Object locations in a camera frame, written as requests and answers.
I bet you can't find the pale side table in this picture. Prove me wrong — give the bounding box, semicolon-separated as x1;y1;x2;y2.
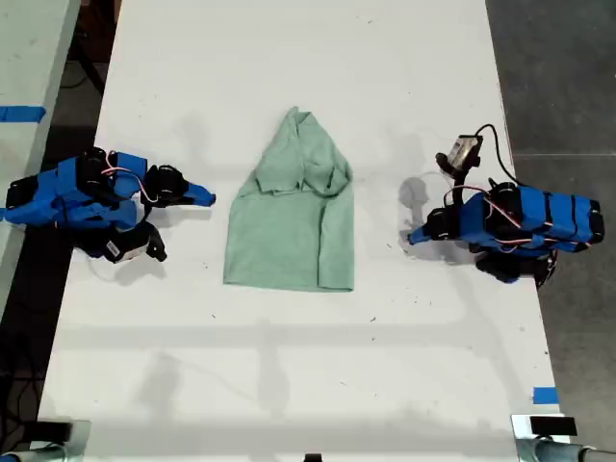
0;0;83;309

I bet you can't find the pale green T-shirt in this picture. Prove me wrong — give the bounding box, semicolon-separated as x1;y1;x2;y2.
221;106;356;294

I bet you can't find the small black box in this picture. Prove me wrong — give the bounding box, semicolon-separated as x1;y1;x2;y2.
528;416;578;437
34;420;74;442

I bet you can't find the black camera box white label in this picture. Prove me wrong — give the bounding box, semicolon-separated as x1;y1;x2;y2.
97;225;150;266

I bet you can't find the grey metal tube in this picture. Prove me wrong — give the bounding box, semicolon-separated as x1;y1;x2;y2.
534;438;616;462

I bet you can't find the long blue tape strip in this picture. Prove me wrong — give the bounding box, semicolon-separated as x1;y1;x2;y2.
0;105;48;123

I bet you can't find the black camera cable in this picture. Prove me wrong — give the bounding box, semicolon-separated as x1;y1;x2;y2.
474;123;521;187

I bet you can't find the grey and black camera box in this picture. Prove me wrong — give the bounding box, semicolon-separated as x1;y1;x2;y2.
434;135;484;175

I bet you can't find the black camera stalk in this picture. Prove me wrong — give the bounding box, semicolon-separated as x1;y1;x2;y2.
143;224;168;264
445;166;475;206

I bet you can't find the silver metal bracket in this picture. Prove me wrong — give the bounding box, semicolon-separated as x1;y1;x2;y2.
510;414;579;462
28;419;93;462

